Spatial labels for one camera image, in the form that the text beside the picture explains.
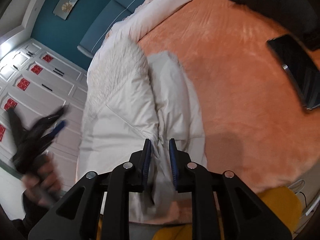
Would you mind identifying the white padded zip jacket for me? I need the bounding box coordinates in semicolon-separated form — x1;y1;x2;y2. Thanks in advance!
77;37;207;224

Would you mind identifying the black smartphone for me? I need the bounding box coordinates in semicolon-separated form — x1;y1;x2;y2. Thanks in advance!
266;34;319;111

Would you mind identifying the operator left hand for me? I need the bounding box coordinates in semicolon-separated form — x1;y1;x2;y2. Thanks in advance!
22;153;62;207

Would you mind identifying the pale pink rolled duvet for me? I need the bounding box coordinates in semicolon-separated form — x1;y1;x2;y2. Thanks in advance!
100;0;192;50

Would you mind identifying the orange plush bed blanket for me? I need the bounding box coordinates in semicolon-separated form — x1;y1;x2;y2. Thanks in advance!
139;0;319;192

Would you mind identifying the black garment on bed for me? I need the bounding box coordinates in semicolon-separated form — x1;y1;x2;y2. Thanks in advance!
230;0;319;51

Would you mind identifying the blue upholstered headboard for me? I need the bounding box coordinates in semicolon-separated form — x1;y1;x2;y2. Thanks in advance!
77;0;145;58

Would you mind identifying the white panelled wardrobe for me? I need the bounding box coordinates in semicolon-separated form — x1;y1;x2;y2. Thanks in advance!
0;37;89;221

